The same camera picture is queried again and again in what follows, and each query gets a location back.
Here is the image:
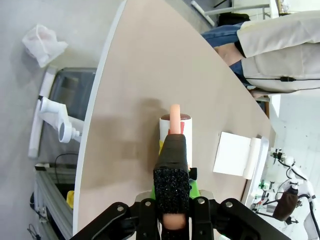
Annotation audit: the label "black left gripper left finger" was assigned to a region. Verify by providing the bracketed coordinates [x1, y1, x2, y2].
[71, 183, 161, 240]

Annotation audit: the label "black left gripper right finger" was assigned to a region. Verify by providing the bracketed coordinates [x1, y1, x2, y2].
[188, 167, 292, 240]

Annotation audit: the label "dark brown cloth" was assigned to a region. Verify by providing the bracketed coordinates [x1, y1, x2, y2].
[272, 191, 299, 222]

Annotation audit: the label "pink-handled lint roller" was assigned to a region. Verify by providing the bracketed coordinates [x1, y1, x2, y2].
[152, 103, 194, 231]

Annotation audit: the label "person's left hand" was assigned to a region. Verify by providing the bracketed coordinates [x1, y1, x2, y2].
[249, 87, 271, 100]

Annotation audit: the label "person's right hand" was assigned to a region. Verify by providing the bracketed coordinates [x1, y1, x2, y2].
[214, 45, 245, 67]

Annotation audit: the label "yellow object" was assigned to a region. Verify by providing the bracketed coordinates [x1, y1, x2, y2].
[66, 190, 75, 209]

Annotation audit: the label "white lint roller stand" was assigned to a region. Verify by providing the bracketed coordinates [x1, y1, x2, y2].
[212, 131, 270, 180]

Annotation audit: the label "white long bar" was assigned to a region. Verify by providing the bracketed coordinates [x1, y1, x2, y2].
[27, 67, 58, 160]

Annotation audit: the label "dark grey plastic bin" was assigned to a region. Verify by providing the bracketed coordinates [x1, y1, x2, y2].
[48, 66, 98, 121]

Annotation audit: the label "person in beige jacket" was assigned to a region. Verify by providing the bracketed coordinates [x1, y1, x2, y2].
[236, 10, 320, 94]

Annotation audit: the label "blue jeans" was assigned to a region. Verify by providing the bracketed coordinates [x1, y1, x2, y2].
[201, 22, 253, 87]

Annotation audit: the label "translucent plastic bag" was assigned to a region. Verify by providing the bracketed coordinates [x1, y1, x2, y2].
[21, 24, 69, 69]

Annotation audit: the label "aluminium profile frame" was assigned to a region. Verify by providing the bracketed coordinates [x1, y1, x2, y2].
[33, 163, 76, 240]

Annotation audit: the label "thin black floor cable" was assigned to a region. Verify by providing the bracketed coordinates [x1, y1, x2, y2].
[54, 152, 79, 185]

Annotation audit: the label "white clamp bracket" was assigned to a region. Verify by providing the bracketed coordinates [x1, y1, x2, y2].
[37, 96, 85, 144]

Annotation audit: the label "thin black hanging cable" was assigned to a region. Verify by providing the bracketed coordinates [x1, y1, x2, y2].
[246, 76, 320, 83]

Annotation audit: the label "white metal table frame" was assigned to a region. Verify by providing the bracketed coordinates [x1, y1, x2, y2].
[191, 0, 272, 27]

